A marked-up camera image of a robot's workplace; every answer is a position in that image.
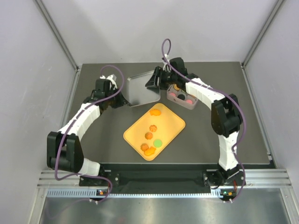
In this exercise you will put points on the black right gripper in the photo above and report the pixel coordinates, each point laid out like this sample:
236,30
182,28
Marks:
159,73

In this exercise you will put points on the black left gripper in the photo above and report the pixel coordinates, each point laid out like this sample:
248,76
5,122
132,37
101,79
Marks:
121,101

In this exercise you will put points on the silver tin lid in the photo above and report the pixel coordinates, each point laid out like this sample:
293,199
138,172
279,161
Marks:
137,92

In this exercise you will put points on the black sandwich cookie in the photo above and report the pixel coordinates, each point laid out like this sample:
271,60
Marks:
181,96

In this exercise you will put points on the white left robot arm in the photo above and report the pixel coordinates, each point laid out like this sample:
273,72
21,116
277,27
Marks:
64,150

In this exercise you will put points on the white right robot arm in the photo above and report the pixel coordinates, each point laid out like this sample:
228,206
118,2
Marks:
225,116

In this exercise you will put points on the pink cookie tin box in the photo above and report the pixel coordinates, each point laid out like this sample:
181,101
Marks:
180,102

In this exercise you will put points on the orange fish cookie upper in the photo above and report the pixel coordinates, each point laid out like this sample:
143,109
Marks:
155,112

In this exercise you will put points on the orange fish cookie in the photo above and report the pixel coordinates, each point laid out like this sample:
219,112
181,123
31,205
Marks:
155,112
150,151

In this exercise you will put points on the tan flower cookie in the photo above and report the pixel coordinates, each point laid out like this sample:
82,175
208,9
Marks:
153,128

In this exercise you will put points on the tan swirl cookie middle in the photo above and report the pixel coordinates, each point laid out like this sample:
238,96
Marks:
148,135

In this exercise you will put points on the tan swirl cookie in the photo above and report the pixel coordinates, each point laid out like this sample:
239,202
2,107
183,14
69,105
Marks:
144,147
148,135

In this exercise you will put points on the yellow plastic tray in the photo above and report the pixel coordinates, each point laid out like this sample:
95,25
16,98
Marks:
169,126

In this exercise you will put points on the tan swirl cookie lower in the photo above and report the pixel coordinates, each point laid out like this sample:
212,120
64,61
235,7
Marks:
144,147

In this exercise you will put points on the green sandwich cookie lower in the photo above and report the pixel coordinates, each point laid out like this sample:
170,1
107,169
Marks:
157,143

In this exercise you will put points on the orange fish cookie lower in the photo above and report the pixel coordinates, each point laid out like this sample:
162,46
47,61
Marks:
150,151

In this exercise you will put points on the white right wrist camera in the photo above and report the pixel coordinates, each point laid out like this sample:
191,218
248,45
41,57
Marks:
165,60

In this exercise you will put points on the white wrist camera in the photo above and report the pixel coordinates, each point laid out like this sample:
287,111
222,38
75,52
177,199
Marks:
112,78
165,60

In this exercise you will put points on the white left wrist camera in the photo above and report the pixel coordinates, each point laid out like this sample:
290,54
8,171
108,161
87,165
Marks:
112,78

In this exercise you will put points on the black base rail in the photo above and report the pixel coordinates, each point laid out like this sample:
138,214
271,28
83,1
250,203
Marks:
163,178

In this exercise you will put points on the aluminium frame post left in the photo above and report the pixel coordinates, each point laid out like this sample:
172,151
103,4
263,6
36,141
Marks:
51,24

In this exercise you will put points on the aluminium frame post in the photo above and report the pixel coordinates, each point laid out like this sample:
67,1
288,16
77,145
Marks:
51,24
270,18

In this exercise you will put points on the grey slotted cable duct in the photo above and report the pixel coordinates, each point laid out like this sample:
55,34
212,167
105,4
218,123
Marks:
97,193

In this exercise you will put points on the aluminium frame post right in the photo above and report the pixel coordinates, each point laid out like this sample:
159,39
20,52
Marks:
270,18

